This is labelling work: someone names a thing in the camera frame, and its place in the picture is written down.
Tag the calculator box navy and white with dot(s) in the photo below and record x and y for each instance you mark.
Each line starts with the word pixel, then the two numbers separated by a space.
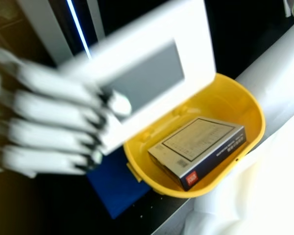
pixel 198 147

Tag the white box with grey window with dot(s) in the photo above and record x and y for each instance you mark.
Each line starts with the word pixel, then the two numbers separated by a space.
pixel 149 44

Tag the blue table cloth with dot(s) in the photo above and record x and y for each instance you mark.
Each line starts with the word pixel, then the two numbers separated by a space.
pixel 115 188

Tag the yellow plastic bucket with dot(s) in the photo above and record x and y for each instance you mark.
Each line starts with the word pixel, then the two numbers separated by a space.
pixel 235 105

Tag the blue light strip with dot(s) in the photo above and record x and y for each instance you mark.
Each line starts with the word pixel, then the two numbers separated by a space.
pixel 78 27

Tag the grey robot body column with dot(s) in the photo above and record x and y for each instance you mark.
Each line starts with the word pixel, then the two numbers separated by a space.
pixel 46 29

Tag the white fabric sheet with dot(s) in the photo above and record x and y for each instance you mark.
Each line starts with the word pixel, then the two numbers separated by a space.
pixel 272 171

